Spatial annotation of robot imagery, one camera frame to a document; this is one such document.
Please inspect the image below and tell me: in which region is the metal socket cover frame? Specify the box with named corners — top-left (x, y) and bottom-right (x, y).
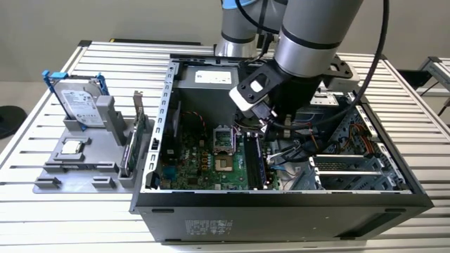
top-left (212, 125), bottom-right (236, 157)

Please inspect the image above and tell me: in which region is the CPU socket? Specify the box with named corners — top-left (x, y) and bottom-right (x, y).
top-left (215, 155), bottom-right (236, 172)

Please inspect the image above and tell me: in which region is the hard disk in blue carrier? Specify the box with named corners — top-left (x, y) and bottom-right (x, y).
top-left (40, 70), bottom-right (111, 132)

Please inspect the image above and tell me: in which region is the green motherboard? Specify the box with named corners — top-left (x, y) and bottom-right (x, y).
top-left (158, 128), bottom-right (282, 191)

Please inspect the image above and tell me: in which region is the graphics card with metal bracket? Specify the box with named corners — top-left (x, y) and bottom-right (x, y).
top-left (118, 91), bottom-right (148, 179)

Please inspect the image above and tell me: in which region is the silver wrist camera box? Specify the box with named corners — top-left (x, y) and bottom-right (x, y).
top-left (323, 75), bottom-right (362, 92)
top-left (228, 79), bottom-right (274, 118)

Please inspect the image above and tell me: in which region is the thick black cable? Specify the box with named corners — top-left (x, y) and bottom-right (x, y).
top-left (276, 141), bottom-right (338, 163)

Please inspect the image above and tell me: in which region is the black RAM slot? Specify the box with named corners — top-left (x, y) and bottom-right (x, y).
top-left (247, 134), bottom-right (259, 191)
top-left (243, 134), bottom-right (255, 191)

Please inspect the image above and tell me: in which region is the perforated metal disk bay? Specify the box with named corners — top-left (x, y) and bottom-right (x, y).
top-left (309, 154), bottom-right (411, 192)

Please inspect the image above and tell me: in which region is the grey metal drive cage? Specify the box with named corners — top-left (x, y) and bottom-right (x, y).
top-left (295, 89), bottom-right (357, 132)

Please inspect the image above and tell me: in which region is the black round floor base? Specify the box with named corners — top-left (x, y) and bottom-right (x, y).
top-left (0, 105), bottom-right (28, 140)

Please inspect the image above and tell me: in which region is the aluminium frame side table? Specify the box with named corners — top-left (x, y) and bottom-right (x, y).
top-left (414, 56), bottom-right (450, 116)

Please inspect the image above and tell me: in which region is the red black twisted wire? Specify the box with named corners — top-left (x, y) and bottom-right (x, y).
top-left (180, 110), bottom-right (208, 138)

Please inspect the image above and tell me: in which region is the black bar behind table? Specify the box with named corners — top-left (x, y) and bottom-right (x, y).
top-left (108, 38), bottom-right (203, 46)

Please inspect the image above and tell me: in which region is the grey power supply unit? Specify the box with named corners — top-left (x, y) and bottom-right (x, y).
top-left (175, 65), bottom-right (242, 130)

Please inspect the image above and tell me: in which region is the grey parts rack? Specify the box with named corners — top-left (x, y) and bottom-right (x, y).
top-left (32, 96), bottom-right (156, 195)

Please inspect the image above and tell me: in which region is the thin wire locking lever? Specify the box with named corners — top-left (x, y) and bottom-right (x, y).
top-left (231, 128), bottom-right (242, 157)

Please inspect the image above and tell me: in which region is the silver CPU chip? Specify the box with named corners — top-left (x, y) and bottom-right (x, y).
top-left (59, 140), bottom-right (86, 155)

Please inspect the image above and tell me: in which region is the black open PC case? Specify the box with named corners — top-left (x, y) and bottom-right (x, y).
top-left (128, 54), bottom-right (434, 245)

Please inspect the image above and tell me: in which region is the orange red yellow wire bundle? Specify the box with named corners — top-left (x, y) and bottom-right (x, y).
top-left (342, 123), bottom-right (377, 159)

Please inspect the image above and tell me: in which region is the thin orange wire bundle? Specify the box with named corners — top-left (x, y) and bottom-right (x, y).
top-left (309, 129), bottom-right (322, 152)

